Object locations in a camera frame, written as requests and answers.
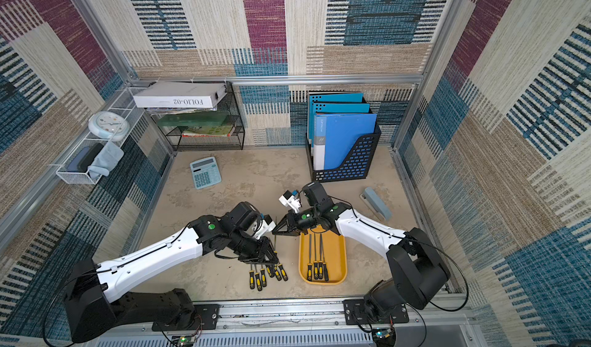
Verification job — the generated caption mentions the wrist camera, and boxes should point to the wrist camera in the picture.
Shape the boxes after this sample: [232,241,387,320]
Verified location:
[253,214,276,239]
[279,190,302,213]

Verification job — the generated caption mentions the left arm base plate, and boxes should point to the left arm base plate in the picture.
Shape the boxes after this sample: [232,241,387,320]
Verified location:
[152,303,220,332]

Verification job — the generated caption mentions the grey blue stapler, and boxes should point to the grey blue stapler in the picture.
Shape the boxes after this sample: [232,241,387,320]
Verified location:
[360,187,392,221]

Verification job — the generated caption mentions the white folio box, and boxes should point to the white folio box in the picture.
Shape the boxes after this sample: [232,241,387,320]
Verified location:
[133,82,227,109]

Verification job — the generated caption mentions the teal folder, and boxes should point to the teal folder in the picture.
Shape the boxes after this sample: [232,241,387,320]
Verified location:
[307,91,363,142]
[307,102,370,147]

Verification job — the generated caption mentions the green book on shelf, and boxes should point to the green book on shelf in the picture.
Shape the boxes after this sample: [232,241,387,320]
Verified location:
[156,111,230,127]

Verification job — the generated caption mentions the middle teal folder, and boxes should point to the middle teal folder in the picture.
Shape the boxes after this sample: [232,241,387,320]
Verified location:
[307,102,370,147]

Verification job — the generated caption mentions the light blue cloth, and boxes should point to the light blue cloth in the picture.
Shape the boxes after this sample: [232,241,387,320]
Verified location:
[88,142,124,180]

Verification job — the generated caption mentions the white wire wall basket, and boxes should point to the white wire wall basket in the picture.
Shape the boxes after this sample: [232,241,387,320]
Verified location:
[55,87,145,185]

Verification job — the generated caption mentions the front blue folder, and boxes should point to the front blue folder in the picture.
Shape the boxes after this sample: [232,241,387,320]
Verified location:
[312,113,377,171]

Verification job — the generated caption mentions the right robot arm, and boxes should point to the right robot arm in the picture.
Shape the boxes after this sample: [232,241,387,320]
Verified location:
[273,182,450,322]

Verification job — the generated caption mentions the light blue calculator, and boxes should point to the light blue calculator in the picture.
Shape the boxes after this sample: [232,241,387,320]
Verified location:
[189,156,222,189]

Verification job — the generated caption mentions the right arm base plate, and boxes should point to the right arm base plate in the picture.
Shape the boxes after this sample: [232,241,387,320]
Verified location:
[342,299,409,325]

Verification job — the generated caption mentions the dark blue case in basket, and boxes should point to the dark blue case in basket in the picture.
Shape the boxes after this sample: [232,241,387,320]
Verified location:
[66,143,104,173]

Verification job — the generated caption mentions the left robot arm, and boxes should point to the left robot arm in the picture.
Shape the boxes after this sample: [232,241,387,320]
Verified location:
[64,202,279,343]

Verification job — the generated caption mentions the file tool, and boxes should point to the file tool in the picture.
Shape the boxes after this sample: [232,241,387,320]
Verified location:
[254,265,263,292]
[323,241,329,282]
[312,233,319,280]
[306,234,313,282]
[266,264,283,281]
[275,263,289,282]
[318,234,326,279]
[259,265,267,287]
[272,235,279,268]

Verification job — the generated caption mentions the aluminium front rail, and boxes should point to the aluminium front rail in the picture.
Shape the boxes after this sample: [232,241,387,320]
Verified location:
[88,296,486,346]

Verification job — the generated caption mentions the black mesh file holder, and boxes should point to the black mesh file holder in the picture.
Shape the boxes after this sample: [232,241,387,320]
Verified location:
[306,126,382,183]

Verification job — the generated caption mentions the yellow plastic storage tray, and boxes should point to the yellow plastic storage tray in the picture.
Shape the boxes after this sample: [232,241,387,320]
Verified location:
[299,229,348,285]

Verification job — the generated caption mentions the rear teal folder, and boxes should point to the rear teal folder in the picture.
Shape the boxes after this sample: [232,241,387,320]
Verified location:
[307,91,363,142]

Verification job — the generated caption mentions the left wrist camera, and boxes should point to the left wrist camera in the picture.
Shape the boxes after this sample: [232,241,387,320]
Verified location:
[253,214,276,239]

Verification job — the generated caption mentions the white round clock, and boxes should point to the white round clock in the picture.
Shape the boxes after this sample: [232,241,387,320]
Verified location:
[88,111,130,142]

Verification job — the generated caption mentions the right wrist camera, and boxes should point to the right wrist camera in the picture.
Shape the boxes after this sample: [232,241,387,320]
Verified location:
[279,190,302,213]

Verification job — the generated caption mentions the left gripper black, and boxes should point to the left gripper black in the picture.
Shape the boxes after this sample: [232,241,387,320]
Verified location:
[228,230,282,265]

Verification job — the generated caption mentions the black wire desk shelf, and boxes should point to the black wire desk shelf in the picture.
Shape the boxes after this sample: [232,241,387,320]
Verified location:
[146,82,246,153]

